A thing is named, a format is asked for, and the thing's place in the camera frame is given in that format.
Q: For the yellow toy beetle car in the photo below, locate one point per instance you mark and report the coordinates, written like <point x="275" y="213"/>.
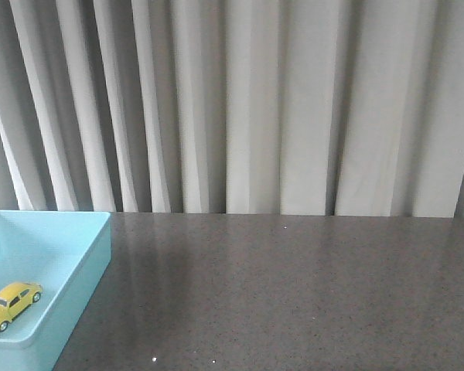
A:
<point x="15" y="298"/>

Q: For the light blue plastic box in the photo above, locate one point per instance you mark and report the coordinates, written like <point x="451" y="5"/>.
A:
<point x="67" y="253"/>

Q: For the grey pleated curtain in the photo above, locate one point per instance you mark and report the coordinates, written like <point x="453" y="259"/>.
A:
<point x="334" y="108"/>

